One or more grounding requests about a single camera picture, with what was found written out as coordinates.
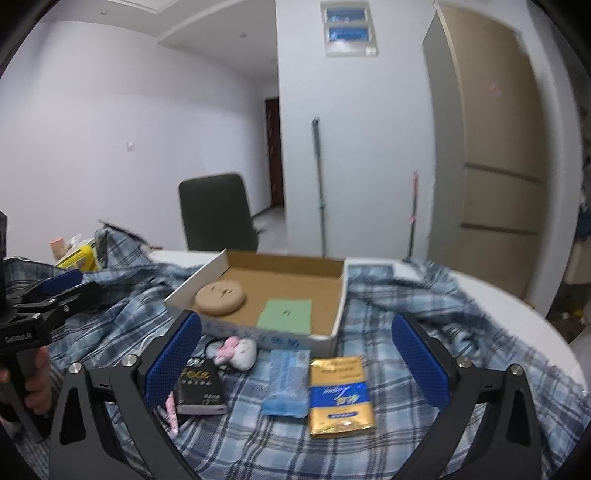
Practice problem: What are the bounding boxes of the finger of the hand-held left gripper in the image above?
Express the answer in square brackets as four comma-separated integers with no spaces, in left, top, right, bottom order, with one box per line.
[11,269,101,324]

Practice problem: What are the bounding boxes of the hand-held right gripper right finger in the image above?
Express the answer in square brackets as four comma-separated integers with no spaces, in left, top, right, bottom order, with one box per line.
[391,311,543,480]

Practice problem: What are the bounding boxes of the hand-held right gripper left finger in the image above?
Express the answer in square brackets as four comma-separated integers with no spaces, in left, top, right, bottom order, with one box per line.
[47,309,204,480]

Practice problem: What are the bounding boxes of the person's left hand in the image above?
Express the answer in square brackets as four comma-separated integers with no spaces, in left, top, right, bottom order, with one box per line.
[22,346,55,418]

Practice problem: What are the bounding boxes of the yellow packet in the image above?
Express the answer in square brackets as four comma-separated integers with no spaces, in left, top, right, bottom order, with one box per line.
[55,244,100,273]

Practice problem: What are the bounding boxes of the black packet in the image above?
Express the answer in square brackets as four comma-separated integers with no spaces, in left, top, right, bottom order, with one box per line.
[174,353,229,416]

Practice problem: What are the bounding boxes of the pink striped strip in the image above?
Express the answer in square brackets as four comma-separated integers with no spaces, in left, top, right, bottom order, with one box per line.
[165,394,182,438]

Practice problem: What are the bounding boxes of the pink and white plush toy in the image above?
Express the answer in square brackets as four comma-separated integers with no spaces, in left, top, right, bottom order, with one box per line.
[205,337,258,372]

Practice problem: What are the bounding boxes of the round tan sponge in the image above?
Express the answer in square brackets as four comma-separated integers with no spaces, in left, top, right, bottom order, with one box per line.
[194,280,246,317]

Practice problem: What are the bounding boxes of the gold and blue tissue packet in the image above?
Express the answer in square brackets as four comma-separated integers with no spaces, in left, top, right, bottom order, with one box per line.
[308,355,378,437]

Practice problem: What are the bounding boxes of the blue plaid blanket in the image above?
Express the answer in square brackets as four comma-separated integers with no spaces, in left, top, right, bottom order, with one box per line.
[0,222,585,480]

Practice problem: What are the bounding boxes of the blue wipes packet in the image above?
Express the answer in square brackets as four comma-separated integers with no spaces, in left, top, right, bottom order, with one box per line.
[262,348,311,419]

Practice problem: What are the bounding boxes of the green square cloth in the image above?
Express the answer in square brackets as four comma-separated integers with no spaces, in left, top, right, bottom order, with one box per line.
[257,298,313,335]

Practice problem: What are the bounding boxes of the shallow cardboard box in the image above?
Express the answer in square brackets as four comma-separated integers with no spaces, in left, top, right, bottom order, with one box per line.
[165,249,348,356]

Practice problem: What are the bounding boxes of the black office chair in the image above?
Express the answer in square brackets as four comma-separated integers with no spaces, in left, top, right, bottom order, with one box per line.
[178,173,260,254]

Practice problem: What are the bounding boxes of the grey mop pole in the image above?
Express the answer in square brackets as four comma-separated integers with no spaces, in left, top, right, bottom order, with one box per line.
[311,116,329,259]

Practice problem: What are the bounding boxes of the dark red door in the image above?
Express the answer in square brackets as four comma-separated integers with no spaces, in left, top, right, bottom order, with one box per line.
[264,96,284,206]

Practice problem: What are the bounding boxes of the beige wardrobe door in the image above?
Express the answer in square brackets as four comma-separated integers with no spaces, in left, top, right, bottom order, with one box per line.
[422,2,549,303]

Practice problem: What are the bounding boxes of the red handled pole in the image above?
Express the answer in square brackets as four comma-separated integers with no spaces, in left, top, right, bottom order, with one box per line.
[403,170,420,262]

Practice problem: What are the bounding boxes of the wall electrical panel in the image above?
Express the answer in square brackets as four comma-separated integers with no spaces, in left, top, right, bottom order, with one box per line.
[321,0,380,58]

